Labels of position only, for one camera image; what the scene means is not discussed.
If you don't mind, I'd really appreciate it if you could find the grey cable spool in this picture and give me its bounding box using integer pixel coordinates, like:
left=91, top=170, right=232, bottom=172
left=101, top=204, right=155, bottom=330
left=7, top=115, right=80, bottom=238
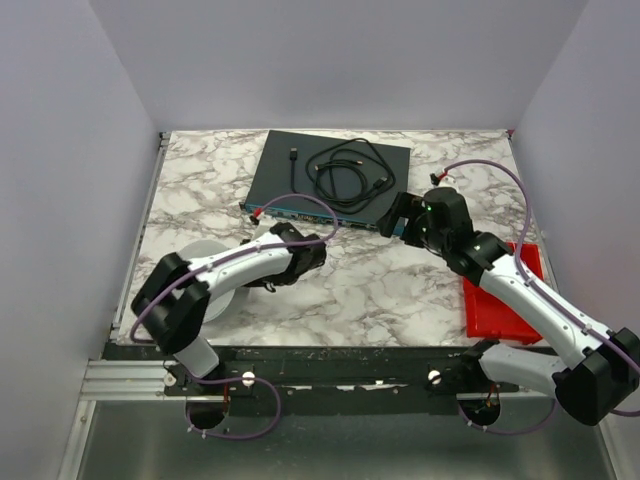
left=178, top=239, right=246, bottom=324

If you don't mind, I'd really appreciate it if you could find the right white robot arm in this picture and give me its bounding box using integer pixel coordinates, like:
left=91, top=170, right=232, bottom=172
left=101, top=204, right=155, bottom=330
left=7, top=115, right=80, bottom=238
left=376, top=187, right=639, bottom=426

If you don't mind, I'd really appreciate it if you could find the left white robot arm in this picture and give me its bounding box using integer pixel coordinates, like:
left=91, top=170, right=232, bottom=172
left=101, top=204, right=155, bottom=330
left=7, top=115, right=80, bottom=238
left=130, top=222, right=326, bottom=378

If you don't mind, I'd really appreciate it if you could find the red plastic tray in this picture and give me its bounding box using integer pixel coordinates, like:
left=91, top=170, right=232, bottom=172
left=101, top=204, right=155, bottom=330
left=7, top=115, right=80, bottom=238
left=462, top=242, right=545, bottom=346

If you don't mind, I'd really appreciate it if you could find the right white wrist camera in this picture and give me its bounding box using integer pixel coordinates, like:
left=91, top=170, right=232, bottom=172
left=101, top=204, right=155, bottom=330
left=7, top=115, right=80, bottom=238
left=430, top=170, right=458, bottom=190

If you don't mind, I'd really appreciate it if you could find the black USB cable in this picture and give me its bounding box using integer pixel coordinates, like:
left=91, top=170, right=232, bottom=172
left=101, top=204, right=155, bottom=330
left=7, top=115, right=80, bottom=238
left=287, top=138, right=394, bottom=214

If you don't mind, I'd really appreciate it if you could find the dark network switch box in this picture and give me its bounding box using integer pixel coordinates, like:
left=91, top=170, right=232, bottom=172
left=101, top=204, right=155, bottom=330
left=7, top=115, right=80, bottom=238
left=240, top=130, right=411, bottom=230

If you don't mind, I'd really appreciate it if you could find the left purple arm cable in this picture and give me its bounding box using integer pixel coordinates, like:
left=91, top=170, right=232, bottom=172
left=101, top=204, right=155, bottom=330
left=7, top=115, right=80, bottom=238
left=129, top=194, right=341, bottom=344

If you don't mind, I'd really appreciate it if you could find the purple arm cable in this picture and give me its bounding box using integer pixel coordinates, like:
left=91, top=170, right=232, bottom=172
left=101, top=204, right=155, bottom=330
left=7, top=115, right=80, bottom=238
left=432, top=158, right=640, bottom=417
left=129, top=194, right=341, bottom=344

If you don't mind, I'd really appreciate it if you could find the aluminium frame rail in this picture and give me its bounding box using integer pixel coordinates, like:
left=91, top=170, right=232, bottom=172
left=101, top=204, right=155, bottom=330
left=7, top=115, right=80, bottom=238
left=79, top=131, right=171, bottom=402

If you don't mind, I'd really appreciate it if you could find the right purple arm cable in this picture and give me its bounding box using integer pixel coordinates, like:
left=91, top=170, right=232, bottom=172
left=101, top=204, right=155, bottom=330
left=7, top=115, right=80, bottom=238
left=432, top=158, right=640, bottom=417

